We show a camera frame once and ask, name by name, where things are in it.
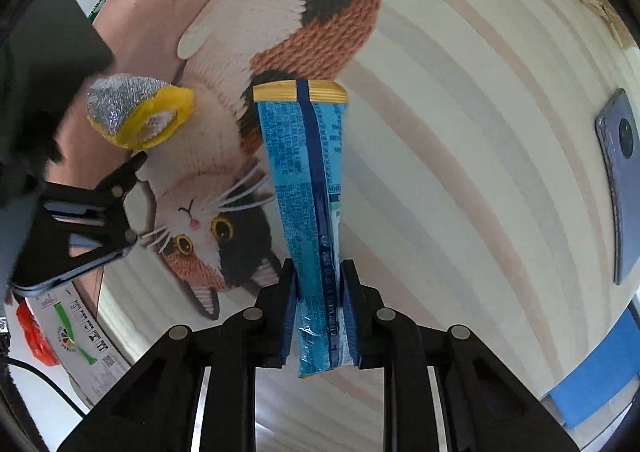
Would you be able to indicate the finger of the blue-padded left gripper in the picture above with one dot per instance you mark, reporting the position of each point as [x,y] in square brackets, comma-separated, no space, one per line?
[75,231]

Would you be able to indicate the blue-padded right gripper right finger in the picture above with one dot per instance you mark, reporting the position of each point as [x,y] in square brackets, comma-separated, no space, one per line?
[442,389]

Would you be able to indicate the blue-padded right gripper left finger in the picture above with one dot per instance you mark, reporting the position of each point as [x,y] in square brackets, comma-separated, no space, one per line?
[195,390]

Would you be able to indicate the yellow silver snack packet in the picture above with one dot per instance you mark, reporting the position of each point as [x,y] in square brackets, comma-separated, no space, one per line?
[136,112]

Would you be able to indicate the long blue snack packet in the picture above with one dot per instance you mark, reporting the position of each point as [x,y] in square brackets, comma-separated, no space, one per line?
[302,129]

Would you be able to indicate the open cardboard box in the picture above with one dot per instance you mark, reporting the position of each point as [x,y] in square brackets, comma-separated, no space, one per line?
[84,350]

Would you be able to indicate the grey smartphone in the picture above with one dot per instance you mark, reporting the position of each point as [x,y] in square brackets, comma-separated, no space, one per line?
[618,137]

